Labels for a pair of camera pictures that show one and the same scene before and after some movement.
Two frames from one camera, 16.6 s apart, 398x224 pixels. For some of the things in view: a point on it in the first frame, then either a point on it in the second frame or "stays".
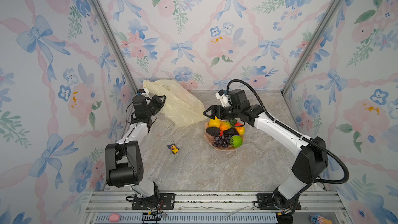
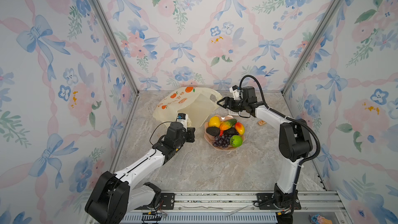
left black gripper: (155, 100) -> (190, 130)
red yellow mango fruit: (240, 129) stays
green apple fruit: (236, 141) stays
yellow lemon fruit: (215, 122) stays
